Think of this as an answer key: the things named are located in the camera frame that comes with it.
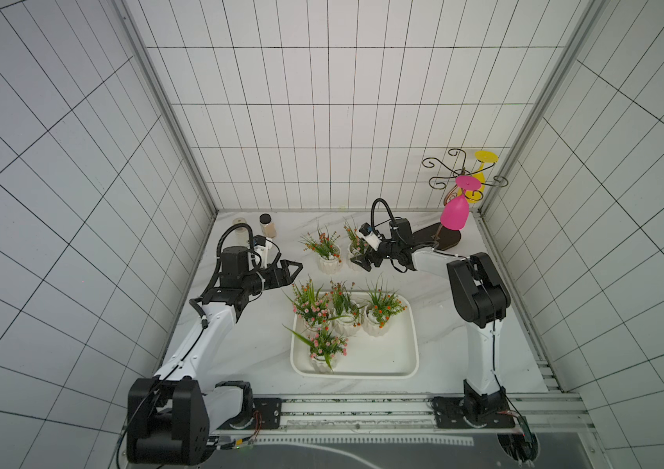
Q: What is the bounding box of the pink flower white pot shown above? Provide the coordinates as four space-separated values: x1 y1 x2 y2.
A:
288 279 340 333

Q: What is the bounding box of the red flower white pot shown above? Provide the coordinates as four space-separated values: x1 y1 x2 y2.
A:
330 283 364 337

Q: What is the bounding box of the white rectangular storage tray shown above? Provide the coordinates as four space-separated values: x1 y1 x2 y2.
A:
290 295 420 380

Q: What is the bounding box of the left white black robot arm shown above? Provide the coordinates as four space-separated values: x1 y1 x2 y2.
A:
112 223 302 468

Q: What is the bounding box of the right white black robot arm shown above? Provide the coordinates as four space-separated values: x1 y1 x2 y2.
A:
353 217 511 428

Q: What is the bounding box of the black lid spice jar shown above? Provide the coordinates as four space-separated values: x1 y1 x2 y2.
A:
260 213 277 240

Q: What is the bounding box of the white spice jar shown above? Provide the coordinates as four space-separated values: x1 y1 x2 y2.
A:
232 217 250 245

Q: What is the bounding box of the pink wine glass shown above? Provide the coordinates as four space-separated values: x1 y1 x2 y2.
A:
440 175 482 231

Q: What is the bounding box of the black metal glass rack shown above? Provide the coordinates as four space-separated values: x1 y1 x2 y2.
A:
414 148 509 250

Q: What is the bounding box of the yellow wine glass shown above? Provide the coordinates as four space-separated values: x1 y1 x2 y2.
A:
465 150 499 204

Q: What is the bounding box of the aluminium mounting rail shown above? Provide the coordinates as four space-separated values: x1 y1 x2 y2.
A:
129 392 594 438

